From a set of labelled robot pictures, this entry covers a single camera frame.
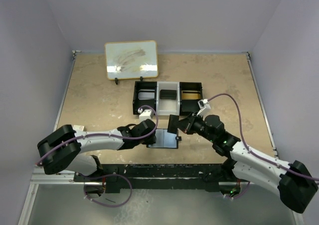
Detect gold cards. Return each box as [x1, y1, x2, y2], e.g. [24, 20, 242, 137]
[181, 91, 201, 100]

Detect black leather card holder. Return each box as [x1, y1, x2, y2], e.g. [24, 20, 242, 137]
[147, 129, 182, 149]

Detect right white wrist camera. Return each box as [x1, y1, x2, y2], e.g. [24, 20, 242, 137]
[197, 99, 211, 117]

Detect small white green box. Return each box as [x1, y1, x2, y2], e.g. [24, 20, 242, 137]
[73, 125, 85, 131]

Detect black VIP cards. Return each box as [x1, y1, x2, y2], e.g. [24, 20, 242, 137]
[159, 89, 177, 100]

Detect black white card sorting tray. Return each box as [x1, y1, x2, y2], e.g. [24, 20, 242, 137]
[133, 81, 203, 116]

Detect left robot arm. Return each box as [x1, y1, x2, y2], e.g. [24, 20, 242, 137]
[36, 119, 158, 181]

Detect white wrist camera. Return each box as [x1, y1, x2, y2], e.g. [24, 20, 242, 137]
[197, 99, 211, 117]
[138, 105, 154, 122]

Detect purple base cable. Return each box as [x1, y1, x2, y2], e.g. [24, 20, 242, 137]
[223, 181, 251, 200]
[83, 175, 132, 208]

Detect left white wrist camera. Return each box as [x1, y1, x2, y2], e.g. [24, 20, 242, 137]
[138, 105, 154, 122]

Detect silver VIP cards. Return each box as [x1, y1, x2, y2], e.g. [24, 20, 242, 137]
[138, 89, 156, 100]

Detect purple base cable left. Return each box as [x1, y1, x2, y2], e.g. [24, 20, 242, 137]
[83, 175, 132, 208]

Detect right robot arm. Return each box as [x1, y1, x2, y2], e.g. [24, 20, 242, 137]
[176, 113, 319, 214]

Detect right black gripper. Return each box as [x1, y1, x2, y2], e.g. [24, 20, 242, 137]
[173, 111, 215, 143]

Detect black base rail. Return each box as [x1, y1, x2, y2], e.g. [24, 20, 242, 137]
[74, 162, 239, 194]

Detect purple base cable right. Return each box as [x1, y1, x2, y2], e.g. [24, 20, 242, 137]
[223, 181, 251, 200]

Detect white board with yellow rim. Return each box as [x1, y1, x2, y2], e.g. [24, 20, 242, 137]
[104, 40, 159, 81]

